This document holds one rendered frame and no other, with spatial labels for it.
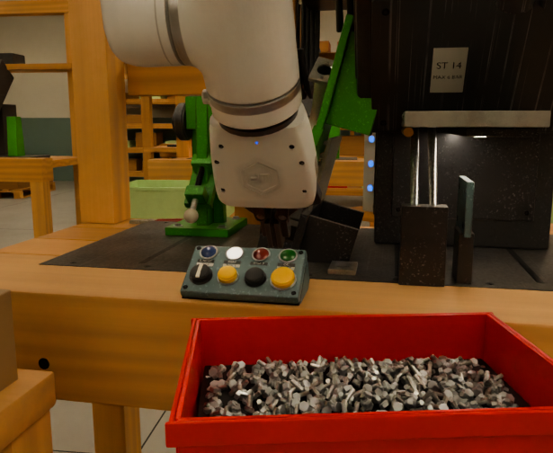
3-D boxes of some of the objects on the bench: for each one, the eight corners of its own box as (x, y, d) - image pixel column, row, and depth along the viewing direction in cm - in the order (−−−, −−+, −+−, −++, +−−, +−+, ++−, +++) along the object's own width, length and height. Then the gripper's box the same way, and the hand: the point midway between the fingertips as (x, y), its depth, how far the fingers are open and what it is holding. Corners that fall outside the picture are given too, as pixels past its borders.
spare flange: (331, 265, 89) (332, 260, 89) (357, 266, 88) (358, 262, 88) (327, 274, 84) (327, 269, 83) (355, 275, 83) (355, 270, 83)
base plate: (863, 323, 69) (867, 306, 69) (39, 276, 90) (38, 262, 90) (689, 249, 110) (691, 238, 109) (148, 229, 131) (147, 219, 130)
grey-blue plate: (472, 286, 78) (478, 182, 75) (457, 285, 78) (462, 182, 76) (463, 269, 87) (468, 175, 84) (450, 268, 87) (455, 175, 85)
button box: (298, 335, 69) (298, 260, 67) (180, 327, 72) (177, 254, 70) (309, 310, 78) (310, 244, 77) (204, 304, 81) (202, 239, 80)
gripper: (341, 76, 54) (346, 217, 66) (189, 79, 56) (222, 214, 69) (334, 123, 48) (341, 266, 61) (166, 124, 51) (207, 260, 64)
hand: (276, 226), depth 64 cm, fingers closed
